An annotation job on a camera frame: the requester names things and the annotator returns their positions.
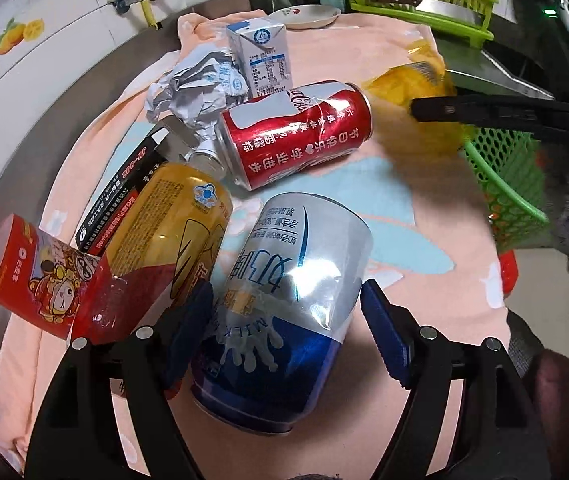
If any red cartoon print carton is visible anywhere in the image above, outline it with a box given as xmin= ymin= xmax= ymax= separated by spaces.
xmin=0 ymin=213 xmax=102 ymax=339

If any white plate with red print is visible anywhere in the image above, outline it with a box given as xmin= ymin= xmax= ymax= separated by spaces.
xmin=267 ymin=4 xmax=343 ymax=30

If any peach flower print towel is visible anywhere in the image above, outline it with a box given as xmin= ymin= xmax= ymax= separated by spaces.
xmin=0 ymin=10 xmax=511 ymax=466

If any yellow snack bag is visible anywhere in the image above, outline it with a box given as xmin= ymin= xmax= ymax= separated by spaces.
xmin=365 ymin=35 xmax=475 ymax=161

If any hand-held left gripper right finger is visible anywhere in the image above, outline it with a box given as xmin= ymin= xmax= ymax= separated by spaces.
xmin=361 ymin=278 xmax=551 ymax=480

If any white and blue milk carton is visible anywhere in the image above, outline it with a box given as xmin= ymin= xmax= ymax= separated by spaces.
xmin=226 ymin=16 xmax=294 ymax=98

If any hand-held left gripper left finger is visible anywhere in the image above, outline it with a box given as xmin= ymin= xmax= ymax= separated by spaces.
xmin=24 ymin=280 xmax=215 ymax=480

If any yellow and red drink can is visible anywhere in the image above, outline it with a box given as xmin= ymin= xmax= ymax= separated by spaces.
xmin=70 ymin=147 xmax=235 ymax=347

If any silver foil wrapper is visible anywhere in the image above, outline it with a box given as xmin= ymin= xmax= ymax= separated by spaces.
xmin=147 ymin=47 xmax=250 ymax=143

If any cleaver with brown handle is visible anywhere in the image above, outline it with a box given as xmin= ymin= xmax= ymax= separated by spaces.
xmin=367 ymin=0 xmax=490 ymax=31

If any steel sink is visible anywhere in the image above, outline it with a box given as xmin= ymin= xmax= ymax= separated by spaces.
xmin=445 ymin=45 xmax=569 ymax=106

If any red plastic object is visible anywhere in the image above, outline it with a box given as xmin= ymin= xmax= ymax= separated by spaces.
xmin=496 ymin=249 xmax=519 ymax=302

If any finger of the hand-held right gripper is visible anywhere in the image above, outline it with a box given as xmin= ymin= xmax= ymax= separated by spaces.
xmin=410 ymin=94 xmax=569 ymax=139

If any black box with red label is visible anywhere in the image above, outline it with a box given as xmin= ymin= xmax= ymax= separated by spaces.
xmin=75 ymin=116 xmax=201 ymax=256

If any red cola can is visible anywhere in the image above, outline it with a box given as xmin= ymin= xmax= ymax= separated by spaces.
xmin=214 ymin=80 xmax=374 ymax=191

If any green mesh plastic basket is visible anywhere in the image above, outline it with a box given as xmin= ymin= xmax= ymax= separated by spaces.
xmin=462 ymin=125 xmax=550 ymax=253

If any blue and silver drink can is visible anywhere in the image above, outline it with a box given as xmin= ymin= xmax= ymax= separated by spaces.
xmin=190 ymin=192 xmax=374 ymax=435

